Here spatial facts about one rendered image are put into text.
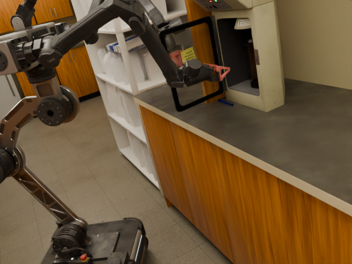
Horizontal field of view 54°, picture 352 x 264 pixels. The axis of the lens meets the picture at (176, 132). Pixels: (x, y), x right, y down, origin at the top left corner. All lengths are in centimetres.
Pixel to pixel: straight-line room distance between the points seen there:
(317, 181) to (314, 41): 97
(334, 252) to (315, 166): 28
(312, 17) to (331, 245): 112
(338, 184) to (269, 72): 69
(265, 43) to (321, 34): 40
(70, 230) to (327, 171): 149
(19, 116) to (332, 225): 156
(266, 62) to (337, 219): 76
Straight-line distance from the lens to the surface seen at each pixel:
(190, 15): 181
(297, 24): 201
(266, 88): 164
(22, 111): 199
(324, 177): 116
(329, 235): 125
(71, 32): 137
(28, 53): 148
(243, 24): 166
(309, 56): 200
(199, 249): 237
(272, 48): 163
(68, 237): 215
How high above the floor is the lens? 157
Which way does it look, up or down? 23 degrees down
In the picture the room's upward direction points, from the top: 14 degrees counter-clockwise
